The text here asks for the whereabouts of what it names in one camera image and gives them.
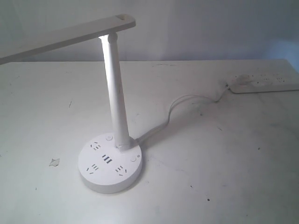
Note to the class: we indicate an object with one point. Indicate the white desk lamp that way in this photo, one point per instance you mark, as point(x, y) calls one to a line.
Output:
point(110, 162)

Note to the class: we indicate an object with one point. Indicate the white power strip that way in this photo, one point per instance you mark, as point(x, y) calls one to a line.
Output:
point(268, 82)

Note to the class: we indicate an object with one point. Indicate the small paper scrap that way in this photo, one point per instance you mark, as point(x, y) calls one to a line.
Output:
point(54, 162)

